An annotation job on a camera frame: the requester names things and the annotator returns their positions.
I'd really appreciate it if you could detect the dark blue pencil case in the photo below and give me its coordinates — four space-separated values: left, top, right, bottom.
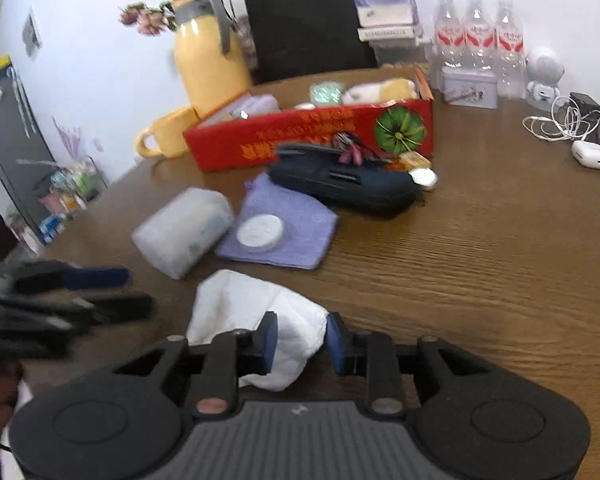
267 142 426 218

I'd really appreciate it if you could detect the red white flat box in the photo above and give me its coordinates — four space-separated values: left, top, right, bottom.
357 24 426 44

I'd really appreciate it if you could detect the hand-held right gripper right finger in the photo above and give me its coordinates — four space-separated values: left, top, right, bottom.
326 311 486 418

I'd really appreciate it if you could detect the yellow mug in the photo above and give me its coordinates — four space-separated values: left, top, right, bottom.
134 106 201 158

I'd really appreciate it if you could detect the purple tissue pack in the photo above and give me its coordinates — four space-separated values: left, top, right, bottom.
352 0 421 28

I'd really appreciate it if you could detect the white round puck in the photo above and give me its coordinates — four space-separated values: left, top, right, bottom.
236 214 284 252

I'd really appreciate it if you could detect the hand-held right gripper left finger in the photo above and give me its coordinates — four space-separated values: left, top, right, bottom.
114 311 278 419

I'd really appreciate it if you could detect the small white round case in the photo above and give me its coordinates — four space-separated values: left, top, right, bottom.
409 166 438 191

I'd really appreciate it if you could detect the pink hair tie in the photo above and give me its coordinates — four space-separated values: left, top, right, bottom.
330 131 368 166

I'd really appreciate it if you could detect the dried rose bouquet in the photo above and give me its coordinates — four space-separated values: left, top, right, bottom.
119 0 258 73

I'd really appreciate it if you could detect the metal storage rack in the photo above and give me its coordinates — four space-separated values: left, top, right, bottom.
17 157 106 246

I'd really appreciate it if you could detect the red cardboard box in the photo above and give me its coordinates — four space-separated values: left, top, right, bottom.
182 65 436 173

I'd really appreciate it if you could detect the coiled white cable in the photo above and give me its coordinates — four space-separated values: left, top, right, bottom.
522 95 600 142

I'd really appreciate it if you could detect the translucent plastic container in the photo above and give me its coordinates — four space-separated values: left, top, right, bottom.
131 187 236 281

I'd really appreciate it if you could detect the white and yellow plush toy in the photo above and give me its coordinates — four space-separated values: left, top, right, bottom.
341 76 417 106

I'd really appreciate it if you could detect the white wall socket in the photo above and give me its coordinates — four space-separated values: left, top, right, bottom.
22 7 42 58

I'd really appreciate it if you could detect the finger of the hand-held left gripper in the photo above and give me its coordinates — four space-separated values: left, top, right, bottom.
11 261 132 293
0 292 155 328

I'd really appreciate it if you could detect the black power adapter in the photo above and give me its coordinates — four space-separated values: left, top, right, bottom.
569 91 600 117

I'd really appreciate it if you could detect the purple cloth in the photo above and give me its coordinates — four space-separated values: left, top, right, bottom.
215 172 340 271

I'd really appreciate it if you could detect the black paper bag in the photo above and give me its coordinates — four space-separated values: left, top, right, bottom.
240 0 381 86

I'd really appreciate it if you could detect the yellow thermos jug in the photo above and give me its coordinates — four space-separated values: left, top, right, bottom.
171 0 253 120

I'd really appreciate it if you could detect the white printed tin box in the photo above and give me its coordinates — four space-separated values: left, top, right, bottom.
441 67 501 109

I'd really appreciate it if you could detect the clear plastic jar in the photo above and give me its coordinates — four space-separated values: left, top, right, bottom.
370 40 431 68

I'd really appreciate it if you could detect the dark grey cabinet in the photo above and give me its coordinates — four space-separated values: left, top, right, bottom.
0 57 56 233

